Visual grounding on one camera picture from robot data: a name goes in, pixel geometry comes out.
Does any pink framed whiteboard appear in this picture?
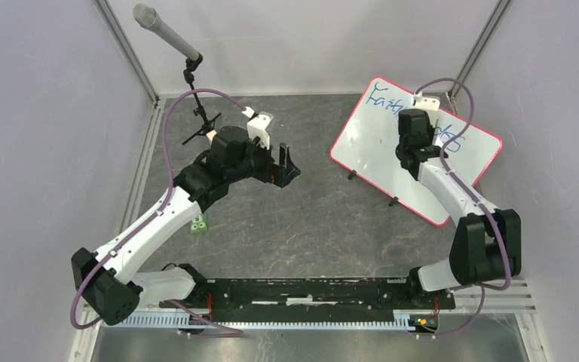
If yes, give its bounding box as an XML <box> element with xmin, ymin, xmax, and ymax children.
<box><xmin>330</xmin><ymin>77</ymin><xmax>503</xmax><ymax>225</ymax></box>

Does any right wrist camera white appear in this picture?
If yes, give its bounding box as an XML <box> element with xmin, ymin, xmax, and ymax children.
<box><xmin>412</xmin><ymin>93</ymin><xmax>440</xmax><ymax>127</ymax></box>

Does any red plate with blocks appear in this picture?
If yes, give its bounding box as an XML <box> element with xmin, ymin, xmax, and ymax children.
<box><xmin>206</xmin><ymin>130</ymin><xmax>217</xmax><ymax>143</ymax></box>

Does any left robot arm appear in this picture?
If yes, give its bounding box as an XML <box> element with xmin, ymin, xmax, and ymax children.
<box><xmin>71</xmin><ymin>126</ymin><xmax>301</xmax><ymax>325</ymax></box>

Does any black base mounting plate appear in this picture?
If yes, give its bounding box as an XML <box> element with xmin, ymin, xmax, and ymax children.
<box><xmin>181</xmin><ymin>278</ymin><xmax>455</xmax><ymax>323</ymax></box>

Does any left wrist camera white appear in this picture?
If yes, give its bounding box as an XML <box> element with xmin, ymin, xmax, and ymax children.
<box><xmin>242</xmin><ymin>106</ymin><xmax>274</xmax><ymax>149</ymax></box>

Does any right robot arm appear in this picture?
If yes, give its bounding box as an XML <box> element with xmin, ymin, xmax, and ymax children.
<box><xmin>395</xmin><ymin>109</ymin><xmax>522</xmax><ymax>308</ymax></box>

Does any black microphone stand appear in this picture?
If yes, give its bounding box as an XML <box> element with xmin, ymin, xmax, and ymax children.
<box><xmin>182</xmin><ymin>54</ymin><xmax>221</xmax><ymax>146</ymax></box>

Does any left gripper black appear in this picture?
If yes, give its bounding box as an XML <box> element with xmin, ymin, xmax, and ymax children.
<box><xmin>226</xmin><ymin>131</ymin><xmax>300</xmax><ymax>188</ymax></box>

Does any white slotted cable duct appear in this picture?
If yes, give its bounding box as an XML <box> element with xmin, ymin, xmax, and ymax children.
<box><xmin>116</xmin><ymin>309</ymin><xmax>438</xmax><ymax>332</ymax></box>

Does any grey microphone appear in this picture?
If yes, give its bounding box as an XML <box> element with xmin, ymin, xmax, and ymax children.
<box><xmin>132</xmin><ymin>3</ymin><xmax>202</xmax><ymax>62</ymax></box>

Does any green number block toy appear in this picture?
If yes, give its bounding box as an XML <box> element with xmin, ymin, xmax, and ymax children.
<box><xmin>190</xmin><ymin>213</ymin><xmax>209</xmax><ymax>235</ymax></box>

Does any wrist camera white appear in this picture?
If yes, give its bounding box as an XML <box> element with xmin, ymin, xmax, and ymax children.
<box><xmin>412</xmin><ymin>93</ymin><xmax>440</xmax><ymax>127</ymax></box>
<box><xmin>242</xmin><ymin>106</ymin><xmax>274</xmax><ymax>149</ymax></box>

